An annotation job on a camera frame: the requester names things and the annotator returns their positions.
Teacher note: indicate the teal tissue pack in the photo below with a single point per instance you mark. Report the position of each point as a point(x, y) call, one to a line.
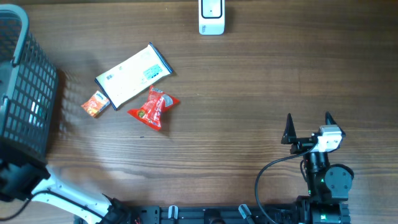
point(38, 114)

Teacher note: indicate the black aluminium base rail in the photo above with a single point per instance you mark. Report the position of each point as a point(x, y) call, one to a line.
point(217, 214)

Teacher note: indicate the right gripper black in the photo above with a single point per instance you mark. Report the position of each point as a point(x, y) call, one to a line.
point(290, 137)

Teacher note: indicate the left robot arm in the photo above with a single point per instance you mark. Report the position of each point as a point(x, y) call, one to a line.
point(27, 179)

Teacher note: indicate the white barcode scanner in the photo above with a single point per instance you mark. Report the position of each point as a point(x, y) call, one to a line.
point(211, 17)

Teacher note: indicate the large cream snack bag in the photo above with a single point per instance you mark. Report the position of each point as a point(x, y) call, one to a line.
point(132, 76)

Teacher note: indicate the red snack bag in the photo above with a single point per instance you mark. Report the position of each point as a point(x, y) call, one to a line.
point(150, 112)

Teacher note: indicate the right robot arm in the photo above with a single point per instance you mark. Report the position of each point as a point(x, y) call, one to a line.
point(328, 184)

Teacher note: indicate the grey plastic shopping basket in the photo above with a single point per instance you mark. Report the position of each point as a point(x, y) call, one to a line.
point(27, 75)

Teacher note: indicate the orange tissue pack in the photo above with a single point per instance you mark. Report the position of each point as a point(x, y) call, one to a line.
point(96, 104)

